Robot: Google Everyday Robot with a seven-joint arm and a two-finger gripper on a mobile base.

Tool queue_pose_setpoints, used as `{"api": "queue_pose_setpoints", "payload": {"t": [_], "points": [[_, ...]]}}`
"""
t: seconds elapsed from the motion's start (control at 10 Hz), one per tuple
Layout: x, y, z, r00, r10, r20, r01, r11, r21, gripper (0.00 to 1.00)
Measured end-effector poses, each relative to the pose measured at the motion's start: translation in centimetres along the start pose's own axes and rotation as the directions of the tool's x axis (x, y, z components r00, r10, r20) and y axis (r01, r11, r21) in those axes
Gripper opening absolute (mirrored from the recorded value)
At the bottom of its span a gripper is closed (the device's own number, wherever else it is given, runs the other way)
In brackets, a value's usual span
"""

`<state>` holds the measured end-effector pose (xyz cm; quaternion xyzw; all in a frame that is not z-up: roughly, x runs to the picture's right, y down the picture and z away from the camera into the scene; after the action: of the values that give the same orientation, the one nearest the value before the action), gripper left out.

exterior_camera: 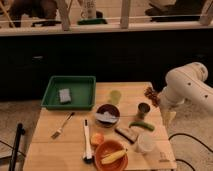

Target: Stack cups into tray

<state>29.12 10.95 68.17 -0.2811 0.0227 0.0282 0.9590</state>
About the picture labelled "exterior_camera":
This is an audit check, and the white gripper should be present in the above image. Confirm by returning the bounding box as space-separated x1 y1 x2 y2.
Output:
160 94 177 128

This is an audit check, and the dark metal cup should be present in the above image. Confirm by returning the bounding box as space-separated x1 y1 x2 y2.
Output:
137 103 150 119

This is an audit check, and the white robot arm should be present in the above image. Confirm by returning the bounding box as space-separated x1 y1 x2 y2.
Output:
159 62 213 127

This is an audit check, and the green plastic tray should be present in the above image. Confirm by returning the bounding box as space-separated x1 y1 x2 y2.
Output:
41 76 96 110

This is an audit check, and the white plastic cup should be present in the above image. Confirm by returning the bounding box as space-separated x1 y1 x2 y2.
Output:
135 133 155 154

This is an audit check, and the translucent green cup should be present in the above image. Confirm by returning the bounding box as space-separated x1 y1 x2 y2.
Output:
109 90 121 105

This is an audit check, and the dark brown bowl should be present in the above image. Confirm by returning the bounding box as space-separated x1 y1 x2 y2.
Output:
95 104 120 127

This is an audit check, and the grey crumpled cloth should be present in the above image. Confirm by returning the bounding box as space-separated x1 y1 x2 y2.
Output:
95 112 118 123

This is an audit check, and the orange bowl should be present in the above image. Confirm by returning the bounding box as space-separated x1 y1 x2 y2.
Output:
94 140 128 171

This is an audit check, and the yellow banana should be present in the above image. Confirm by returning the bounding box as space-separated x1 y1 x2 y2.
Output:
101 150 126 165

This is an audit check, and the orange fruit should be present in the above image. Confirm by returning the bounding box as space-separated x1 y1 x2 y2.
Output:
90 133 104 146

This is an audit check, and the silver fork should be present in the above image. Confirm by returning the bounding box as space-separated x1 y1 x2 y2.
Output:
51 112 75 139

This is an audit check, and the grey blue sponge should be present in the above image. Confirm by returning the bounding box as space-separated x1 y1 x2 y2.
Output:
59 89 71 103

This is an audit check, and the green flat object on ledge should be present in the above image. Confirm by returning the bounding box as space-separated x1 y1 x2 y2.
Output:
77 18 108 25

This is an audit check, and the white bottle on ledge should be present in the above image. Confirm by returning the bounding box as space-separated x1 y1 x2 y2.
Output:
82 0 96 19

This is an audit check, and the black pole stand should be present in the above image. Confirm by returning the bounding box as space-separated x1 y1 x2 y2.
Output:
8 123 26 171

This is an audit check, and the black cable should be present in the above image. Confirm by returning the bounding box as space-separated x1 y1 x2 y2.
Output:
168 132 213 171

